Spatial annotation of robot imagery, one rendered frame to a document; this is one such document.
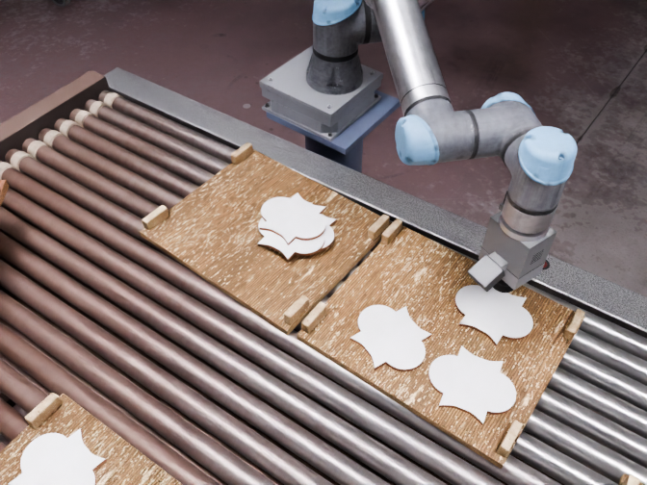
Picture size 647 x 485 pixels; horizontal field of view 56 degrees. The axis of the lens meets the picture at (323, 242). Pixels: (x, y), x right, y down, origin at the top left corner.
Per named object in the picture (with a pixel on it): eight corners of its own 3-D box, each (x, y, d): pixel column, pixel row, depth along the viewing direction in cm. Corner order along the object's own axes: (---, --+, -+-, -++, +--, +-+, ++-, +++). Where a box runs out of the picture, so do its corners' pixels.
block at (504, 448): (511, 423, 100) (514, 417, 98) (522, 430, 99) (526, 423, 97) (495, 452, 96) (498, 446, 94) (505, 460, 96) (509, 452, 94)
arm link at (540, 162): (563, 116, 88) (592, 155, 82) (543, 174, 96) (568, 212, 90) (511, 123, 87) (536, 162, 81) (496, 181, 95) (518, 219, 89)
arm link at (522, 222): (533, 223, 89) (493, 191, 93) (526, 244, 92) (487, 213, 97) (568, 203, 92) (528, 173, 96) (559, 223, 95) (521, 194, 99)
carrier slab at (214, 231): (251, 152, 148) (251, 147, 147) (392, 227, 131) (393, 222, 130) (141, 236, 130) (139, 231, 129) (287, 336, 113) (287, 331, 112)
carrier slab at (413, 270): (397, 227, 131) (398, 222, 130) (582, 320, 115) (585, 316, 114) (297, 339, 113) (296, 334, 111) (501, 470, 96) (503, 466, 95)
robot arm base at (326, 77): (334, 57, 170) (335, 23, 163) (374, 79, 163) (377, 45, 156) (294, 77, 163) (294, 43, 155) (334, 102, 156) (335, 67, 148)
